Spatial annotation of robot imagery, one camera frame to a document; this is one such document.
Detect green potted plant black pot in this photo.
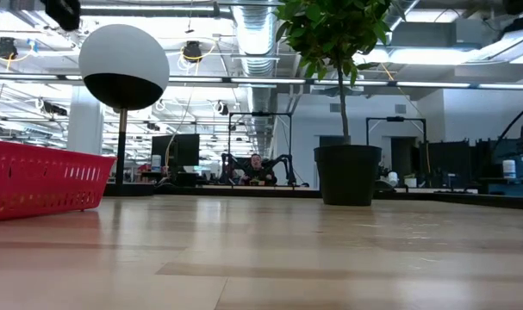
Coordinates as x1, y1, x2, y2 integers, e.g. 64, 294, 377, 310
274, 0, 394, 207

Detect white canister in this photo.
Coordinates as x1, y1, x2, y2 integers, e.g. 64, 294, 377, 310
501, 158, 517, 179

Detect black ceiling camera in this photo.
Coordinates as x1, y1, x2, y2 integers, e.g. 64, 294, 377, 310
0, 36, 20, 61
182, 40, 204, 62

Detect black computer monitor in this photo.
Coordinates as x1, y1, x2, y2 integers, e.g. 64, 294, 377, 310
151, 133, 201, 168

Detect white globe table lamp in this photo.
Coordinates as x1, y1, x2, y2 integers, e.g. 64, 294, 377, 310
78, 23, 171, 198

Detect white pillar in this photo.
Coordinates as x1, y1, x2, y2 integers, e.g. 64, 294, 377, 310
66, 85, 105, 184

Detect dark cabinets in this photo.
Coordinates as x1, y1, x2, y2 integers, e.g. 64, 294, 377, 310
418, 136, 523, 197

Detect long ceiling light strip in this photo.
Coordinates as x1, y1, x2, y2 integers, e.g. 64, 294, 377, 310
0, 72, 523, 90

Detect person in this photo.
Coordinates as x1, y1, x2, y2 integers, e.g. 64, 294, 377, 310
239, 153, 278, 187

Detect black aluminium table frame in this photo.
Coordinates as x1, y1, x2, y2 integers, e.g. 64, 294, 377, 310
103, 183, 523, 212

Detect silver ventilation duct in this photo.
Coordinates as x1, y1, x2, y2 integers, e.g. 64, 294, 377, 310
228, 0, 288, 156

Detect red plastic basket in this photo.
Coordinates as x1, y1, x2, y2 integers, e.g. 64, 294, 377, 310
0, 138, 118, 223

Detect black metal frame stand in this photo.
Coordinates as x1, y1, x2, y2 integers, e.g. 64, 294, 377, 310
227, 111, 293, 186
365, 115, 427, 173

